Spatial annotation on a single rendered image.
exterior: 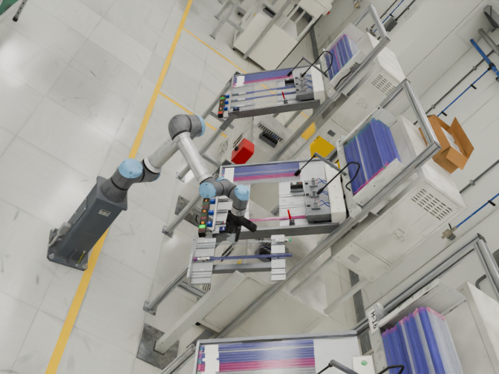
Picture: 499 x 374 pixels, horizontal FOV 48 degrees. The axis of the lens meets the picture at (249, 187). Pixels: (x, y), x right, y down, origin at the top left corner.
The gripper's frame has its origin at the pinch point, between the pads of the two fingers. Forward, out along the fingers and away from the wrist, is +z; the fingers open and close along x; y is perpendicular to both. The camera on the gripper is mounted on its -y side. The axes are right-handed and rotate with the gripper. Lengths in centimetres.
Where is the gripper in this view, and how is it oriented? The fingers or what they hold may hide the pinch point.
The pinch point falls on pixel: (235, 242)
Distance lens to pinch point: 301.0
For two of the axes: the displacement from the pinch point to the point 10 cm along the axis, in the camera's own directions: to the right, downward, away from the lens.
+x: -0.3, 5.8, -8.2
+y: -9.8, -1.6, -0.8
